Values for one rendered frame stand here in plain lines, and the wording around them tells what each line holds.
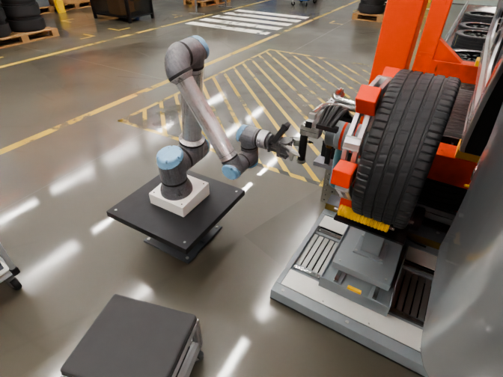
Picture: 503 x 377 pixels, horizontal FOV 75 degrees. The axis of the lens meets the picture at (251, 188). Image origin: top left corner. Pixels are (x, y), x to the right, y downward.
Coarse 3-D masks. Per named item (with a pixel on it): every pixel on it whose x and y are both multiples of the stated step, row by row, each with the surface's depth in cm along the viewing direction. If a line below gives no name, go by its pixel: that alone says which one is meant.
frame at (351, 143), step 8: (376, 80) 140; (384, 80) 142; (384, 88) 134; (368, 120) 127; (352, 128) 129; (352, 136) 128; (360, 136) 127; (344, 144) 129; (352, 144) 128; (360, 144) 127; (344, 152) 131; (352, 160) 131; (352, 184) 140; (344, 192) 143; (352, 192) 150
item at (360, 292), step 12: (348, 228) 208; (336, 252) 191; (324, 276) 178; (336, 276) 174; (348, 276) 178; (396, 276) 178; (336, 288) 173; (348, 288) 168; (360, 288) 172; (372, 288) 169; (360, 300) 168; (372, 300) 164; (384, 300) 166; (384, 312) 163
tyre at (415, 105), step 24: (408, 72) 130; (384, 96) 123; (408, 96) 119; (432, 96) 117; (456, 96) 117; (384, 120) 119; (408, 120) 116; (432, 120) 113; (384, 144) 119; (408, 144) 116; (432, 144) 112; (360, 168) 125; (384, 168) 121; (408, 168) 116; (360, 192) 130; (384, 192) 124; (408, 192) 119; (384, 216) 136; (408, 216) 126
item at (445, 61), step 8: (440, 40) 312; (440, 48) 315; (448, 48) 315; (440, 56) 318; (448, 56) 315; (456, 56) 315; (432, 64) 324; (440, 64) 320; (448, 64) 317; (456, 64) 314; (464, 64) 311; (472, 64) 311; (432, 72) 327; (440, 72) 323; (448, 72) 320; (456, 72) 317; (464, 72) 313; (472, 72) 310; (464, 80) 317; (472, 80) 313
